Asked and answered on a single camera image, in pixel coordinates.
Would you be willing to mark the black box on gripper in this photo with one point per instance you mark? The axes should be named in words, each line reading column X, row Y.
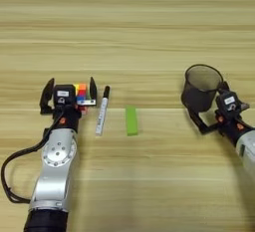
column 63, row 94
column 229, row 100

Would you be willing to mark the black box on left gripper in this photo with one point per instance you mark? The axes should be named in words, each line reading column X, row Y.
column 63, row 94

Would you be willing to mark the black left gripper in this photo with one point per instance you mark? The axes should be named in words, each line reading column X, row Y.
column 68, row 118

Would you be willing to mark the white marker with black cap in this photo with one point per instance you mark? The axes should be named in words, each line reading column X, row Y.
column 102, row 115

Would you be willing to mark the green rectangular block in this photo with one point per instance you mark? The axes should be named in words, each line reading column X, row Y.
column 131, row 121

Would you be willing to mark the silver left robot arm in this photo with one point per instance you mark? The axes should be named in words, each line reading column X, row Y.
column 54, row 169

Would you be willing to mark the black mesh pen cup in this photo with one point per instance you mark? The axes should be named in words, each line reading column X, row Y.
column 199, row 86

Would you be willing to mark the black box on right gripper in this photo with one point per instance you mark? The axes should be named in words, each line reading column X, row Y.
column 229, row 100

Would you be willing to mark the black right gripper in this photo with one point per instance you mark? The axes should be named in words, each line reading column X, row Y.
column 230, row 124

